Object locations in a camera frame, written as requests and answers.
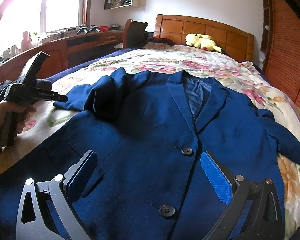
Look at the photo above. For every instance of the window with wooden frame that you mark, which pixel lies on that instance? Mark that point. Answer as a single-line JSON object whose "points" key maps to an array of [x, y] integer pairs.
{"points": [[39, 17]]}

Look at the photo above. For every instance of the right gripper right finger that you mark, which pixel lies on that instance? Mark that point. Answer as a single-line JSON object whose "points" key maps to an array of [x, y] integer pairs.
{"points": [[264, 220]]}

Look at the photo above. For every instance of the long wooden desk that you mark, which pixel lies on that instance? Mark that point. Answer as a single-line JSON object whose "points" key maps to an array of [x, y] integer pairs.
{"points": [[64, 53]]}

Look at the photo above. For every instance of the pink bottle on desk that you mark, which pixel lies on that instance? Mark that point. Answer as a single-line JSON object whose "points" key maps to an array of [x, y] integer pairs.
{"points": [[26, 43]]}

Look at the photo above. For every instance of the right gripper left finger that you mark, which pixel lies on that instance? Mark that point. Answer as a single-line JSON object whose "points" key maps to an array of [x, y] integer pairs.
{"points": [[45, 209]]}

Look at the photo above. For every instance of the wooden louvered wardrobe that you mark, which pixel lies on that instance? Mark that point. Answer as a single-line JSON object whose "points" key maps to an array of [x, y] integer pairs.
{"points": [[282, 67]]}

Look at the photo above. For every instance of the navy blue suit jacket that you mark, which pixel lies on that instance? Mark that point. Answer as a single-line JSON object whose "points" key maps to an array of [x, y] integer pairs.
{"points": [[149, 131]]}

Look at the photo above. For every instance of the yellow plush toy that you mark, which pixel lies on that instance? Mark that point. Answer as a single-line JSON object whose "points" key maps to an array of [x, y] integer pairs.
{"points": [[204, 42]]}

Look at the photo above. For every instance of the wooden desk chair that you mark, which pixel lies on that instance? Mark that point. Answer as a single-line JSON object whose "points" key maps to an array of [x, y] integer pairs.
{"points": [[133, 33]]}

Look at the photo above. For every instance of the black folded garment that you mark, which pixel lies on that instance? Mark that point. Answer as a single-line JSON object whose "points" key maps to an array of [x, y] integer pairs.
{"points": [[0, 92]]}

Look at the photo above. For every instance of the red bowl on desk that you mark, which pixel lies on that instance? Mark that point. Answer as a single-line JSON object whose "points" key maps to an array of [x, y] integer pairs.
{"points": [[103, 28]]}

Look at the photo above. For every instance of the person's left hand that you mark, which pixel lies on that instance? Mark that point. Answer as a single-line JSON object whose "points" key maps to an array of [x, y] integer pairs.
{"points": [[7, 107]]}

